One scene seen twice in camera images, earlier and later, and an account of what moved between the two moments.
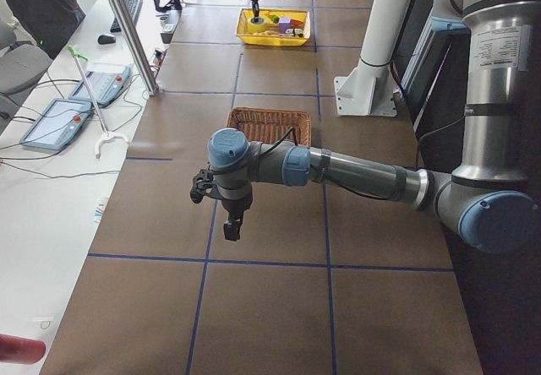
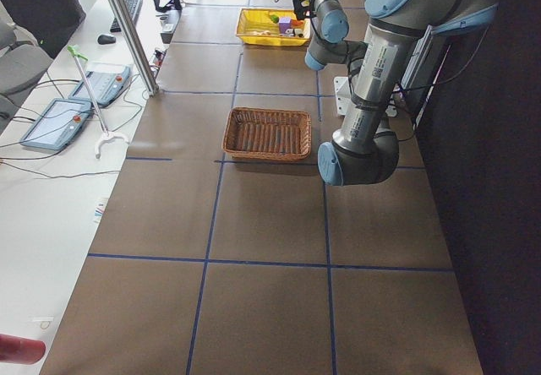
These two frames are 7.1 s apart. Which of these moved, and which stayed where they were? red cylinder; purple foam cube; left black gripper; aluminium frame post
Moved: left black gripper
Stayed: red cylinder; purple foam cube; aluminium frame post
